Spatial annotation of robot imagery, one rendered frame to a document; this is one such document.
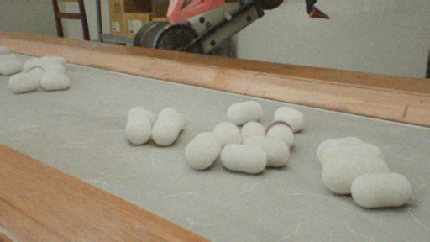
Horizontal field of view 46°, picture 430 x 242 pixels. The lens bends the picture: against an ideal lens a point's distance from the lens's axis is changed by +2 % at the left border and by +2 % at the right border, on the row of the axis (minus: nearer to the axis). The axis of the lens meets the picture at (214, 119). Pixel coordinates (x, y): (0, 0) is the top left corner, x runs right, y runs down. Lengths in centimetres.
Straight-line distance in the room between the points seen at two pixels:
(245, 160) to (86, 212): 13
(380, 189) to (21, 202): 17
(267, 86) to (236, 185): 27
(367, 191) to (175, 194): 10
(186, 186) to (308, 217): 8
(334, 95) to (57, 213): 35
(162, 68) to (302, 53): 234
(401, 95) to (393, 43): 218
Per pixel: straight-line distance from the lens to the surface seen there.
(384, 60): 269
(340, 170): 28
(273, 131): 36
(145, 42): 113
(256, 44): 325
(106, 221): 20
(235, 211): 27
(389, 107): 48
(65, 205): 22
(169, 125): 37
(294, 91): 54
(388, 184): 28
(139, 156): 36
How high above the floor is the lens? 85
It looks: 14 degrees down
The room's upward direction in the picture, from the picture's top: straight up
